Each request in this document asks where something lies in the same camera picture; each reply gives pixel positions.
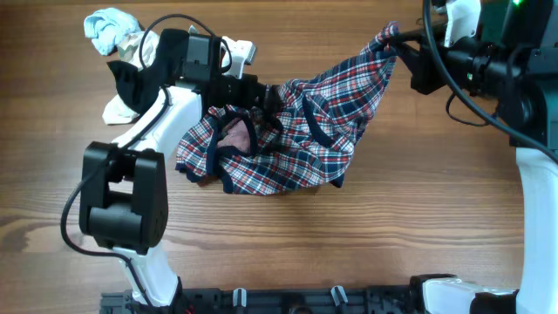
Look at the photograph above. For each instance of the green drawstring bag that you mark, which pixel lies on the green drawstring bag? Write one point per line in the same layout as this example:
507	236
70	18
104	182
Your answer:
492	12

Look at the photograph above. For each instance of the black garment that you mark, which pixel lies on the black garment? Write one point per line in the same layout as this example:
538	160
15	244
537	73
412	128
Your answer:
166	67

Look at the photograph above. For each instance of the plaid sleeveless shirt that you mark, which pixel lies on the plaid sleeveless shirt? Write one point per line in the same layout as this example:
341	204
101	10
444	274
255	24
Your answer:
309	141

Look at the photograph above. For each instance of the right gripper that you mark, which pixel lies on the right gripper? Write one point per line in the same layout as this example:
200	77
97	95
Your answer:
424	68

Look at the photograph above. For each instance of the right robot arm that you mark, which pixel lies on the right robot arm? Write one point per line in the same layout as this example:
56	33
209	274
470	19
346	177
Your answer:
510	85

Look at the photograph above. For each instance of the light blue crumpled garment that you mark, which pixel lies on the light blue crumpled garment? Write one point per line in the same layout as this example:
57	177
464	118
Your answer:
108	27

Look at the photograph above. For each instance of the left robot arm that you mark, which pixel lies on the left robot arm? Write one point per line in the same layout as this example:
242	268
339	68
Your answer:
122	196

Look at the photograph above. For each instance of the white camouflage garment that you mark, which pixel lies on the white camouflage garment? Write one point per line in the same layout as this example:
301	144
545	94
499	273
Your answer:
123	108

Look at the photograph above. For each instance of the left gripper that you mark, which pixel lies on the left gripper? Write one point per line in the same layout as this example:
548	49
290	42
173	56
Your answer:
250	87

